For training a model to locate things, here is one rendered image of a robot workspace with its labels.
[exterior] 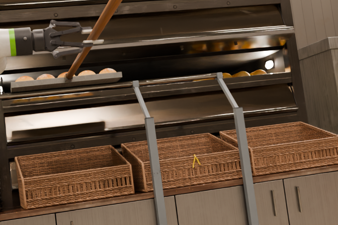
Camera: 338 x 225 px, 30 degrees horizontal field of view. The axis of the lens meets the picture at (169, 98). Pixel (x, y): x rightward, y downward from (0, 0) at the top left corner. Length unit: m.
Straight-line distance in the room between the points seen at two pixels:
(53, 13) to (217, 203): 1.46
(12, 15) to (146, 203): 1.37
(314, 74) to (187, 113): 5.47
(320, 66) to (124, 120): 5.57
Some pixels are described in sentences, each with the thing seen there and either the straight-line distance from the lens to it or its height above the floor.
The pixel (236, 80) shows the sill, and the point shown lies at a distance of 3.97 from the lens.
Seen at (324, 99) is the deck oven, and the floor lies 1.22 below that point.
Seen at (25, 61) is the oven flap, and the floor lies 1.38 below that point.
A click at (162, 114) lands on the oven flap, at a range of 3.79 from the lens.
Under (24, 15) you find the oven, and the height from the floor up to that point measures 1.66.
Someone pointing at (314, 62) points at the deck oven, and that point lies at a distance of 9.14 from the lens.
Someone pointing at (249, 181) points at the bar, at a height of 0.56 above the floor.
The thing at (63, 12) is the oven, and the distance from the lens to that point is 3.80.
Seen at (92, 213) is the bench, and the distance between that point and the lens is 3.16.
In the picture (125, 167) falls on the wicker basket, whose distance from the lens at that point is 3.24.
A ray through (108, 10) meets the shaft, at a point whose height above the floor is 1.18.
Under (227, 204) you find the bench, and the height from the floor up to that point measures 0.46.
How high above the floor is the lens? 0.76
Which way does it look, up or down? 5 degrees up
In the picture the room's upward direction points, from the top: 7 degrees counter-clockwise
